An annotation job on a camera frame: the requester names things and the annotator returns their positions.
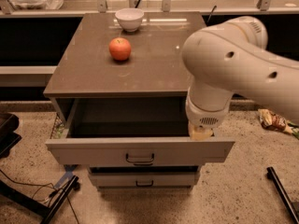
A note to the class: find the grey drawer cabinet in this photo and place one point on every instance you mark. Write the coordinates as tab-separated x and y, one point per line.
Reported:
153	70

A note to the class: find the blue tape strip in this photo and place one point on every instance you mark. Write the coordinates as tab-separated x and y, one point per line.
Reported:
68	173

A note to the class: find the grey bottom drawer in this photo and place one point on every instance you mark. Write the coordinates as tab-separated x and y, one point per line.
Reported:
144	180

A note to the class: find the grey drawer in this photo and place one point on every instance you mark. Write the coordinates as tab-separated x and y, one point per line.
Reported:
133	132
144	180

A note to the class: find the black stand leg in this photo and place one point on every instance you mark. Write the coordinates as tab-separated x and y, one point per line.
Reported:
292	207
46	212

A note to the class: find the black chair base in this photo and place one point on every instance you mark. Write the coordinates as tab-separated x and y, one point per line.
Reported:
8	138

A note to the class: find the wire basket with items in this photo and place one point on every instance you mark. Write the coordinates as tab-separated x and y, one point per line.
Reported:
58	129

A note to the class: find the snack bag on floor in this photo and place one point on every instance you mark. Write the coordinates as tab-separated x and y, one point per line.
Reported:
274	122

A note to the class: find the grey top drawer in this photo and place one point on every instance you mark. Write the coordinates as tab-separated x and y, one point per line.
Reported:
133	132

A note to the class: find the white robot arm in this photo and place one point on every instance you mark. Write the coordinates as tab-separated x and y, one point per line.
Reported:
231	58

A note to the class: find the red apple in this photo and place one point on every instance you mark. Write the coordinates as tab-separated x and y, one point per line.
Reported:
119	49

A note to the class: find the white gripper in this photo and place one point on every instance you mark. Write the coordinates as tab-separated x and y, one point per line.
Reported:
206	117

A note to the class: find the white bowl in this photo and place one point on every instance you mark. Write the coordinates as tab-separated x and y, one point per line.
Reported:
129	19

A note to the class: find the black stand leg left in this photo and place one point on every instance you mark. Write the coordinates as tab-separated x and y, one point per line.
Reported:
46	212

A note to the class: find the metal shelf rail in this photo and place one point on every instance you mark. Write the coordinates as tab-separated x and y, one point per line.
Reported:
155	0

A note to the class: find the black stand leg right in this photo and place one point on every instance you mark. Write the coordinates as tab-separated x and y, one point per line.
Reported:
292	207

